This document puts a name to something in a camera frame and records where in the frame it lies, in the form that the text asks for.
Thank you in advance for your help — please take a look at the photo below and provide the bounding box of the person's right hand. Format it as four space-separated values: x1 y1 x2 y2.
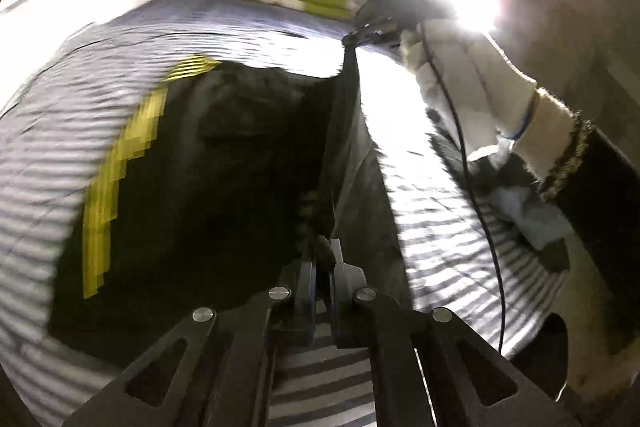
399 19 540 160

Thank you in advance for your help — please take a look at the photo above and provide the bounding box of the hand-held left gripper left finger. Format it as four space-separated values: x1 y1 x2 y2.
62 258 318 427

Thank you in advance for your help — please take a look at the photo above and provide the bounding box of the striped bed sheet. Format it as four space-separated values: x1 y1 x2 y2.
0 0 570 427

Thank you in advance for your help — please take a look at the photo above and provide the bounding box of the light blue denim garment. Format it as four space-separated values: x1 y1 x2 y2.
491 183 572 254

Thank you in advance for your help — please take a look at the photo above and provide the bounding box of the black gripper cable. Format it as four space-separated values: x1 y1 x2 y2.
416 19 507 354

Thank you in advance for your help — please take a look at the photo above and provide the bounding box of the black garment with yellow stripe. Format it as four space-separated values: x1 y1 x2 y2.
46 19 418 370

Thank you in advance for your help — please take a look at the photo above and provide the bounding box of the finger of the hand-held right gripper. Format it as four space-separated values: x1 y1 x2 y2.
343 19 402 48

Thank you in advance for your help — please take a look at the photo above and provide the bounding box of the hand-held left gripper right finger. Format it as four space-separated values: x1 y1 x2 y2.
326 238 592 427

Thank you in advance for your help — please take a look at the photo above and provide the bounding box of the black cloth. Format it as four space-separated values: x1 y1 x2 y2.
537 241 572 274

